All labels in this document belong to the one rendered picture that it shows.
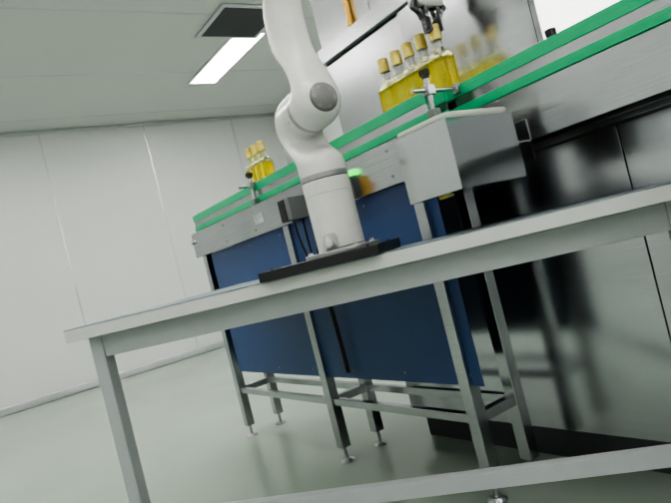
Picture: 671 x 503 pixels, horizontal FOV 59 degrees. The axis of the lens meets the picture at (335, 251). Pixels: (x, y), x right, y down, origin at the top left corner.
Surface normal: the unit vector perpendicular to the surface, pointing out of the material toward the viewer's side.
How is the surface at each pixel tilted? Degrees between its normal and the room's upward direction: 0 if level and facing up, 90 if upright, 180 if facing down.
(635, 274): 90
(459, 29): 90
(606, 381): 90
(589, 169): 90
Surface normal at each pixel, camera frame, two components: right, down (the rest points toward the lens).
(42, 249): 0.54, -0.14
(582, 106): -0.80, 0.20
